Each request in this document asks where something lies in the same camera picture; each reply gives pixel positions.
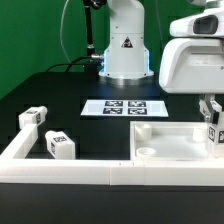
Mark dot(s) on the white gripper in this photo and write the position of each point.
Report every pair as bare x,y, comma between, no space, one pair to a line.
193,61

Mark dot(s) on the white square tabletop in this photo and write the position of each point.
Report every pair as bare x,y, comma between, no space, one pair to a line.
175,141

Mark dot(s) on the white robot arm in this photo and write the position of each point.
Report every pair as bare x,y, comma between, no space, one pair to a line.
127,60

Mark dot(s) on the white tag sheet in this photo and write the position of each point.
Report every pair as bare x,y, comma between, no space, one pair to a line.
125,108

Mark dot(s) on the white fence wall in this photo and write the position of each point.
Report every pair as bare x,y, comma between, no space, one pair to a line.
15,167

